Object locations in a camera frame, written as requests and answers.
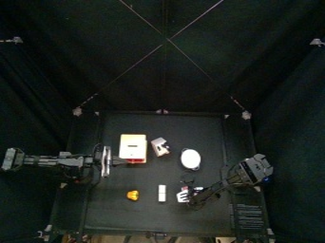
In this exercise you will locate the salmon sushi toy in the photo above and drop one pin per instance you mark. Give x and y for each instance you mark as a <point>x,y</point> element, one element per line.
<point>183,196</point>

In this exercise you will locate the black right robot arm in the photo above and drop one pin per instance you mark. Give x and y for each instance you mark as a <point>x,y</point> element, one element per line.
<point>252,169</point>

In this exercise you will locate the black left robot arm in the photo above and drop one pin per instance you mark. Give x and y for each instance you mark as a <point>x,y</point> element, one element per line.
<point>46,160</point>

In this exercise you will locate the white pot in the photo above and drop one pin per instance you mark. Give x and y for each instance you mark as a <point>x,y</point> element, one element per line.
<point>191,158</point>

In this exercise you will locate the cream toy box red base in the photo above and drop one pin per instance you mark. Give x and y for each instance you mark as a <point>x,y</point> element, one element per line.
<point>133,147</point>

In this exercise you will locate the white rectangular rice block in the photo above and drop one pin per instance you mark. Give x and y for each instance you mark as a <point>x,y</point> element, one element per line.
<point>163,193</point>

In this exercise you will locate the small grey white toy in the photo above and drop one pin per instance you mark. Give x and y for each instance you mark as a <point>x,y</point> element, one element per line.
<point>160,146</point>

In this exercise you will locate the yellow ridged toy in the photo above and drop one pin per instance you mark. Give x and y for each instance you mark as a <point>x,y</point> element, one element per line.
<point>133,195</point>

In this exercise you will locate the white text label sticker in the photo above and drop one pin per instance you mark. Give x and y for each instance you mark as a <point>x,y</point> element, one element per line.
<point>249,216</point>

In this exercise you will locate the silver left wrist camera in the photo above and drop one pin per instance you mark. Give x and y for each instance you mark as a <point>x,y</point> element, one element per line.
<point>106,161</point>

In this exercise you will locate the grey frame corner bracket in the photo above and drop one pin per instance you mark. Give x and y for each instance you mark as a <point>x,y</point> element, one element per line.
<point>17,40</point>
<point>316,41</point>
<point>77,111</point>
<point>247,115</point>
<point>161,111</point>

